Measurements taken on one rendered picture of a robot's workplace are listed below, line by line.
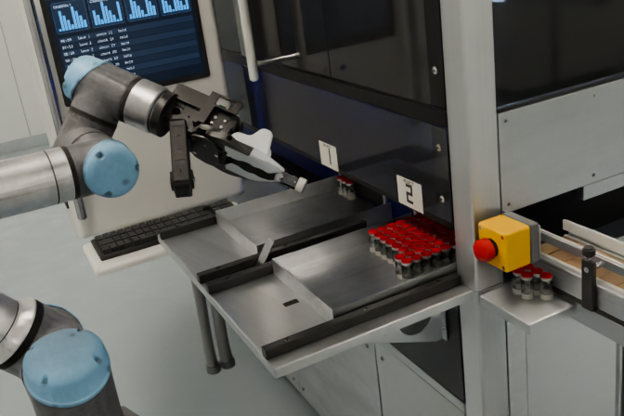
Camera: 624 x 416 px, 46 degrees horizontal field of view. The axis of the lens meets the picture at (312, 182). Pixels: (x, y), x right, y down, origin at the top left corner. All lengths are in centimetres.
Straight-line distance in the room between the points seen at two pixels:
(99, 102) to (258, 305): 51
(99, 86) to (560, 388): 109
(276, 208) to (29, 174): 94
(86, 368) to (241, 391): 168
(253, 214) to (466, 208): 68
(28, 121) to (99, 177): 566
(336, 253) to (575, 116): 55
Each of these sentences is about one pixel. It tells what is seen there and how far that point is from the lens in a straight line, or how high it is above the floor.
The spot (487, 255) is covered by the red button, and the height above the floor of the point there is 99.
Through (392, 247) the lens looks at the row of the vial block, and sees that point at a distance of 147.
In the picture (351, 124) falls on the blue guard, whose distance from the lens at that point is 161.
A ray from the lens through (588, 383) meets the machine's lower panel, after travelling 171.
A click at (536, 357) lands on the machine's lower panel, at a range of 156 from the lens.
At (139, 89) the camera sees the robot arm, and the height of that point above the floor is 135.
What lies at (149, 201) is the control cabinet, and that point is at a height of 86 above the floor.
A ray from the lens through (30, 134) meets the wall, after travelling 671.
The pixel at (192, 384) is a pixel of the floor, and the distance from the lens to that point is 285.
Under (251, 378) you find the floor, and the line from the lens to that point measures 281.
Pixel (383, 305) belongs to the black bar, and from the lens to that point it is 133.
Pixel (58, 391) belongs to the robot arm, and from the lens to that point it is 111.
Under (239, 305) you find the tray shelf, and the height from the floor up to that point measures 88.
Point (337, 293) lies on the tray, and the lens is 141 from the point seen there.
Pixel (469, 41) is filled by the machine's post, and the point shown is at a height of 134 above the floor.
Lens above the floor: 156
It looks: 20 degrees down
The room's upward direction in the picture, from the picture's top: 8 degrees counter-clockwise
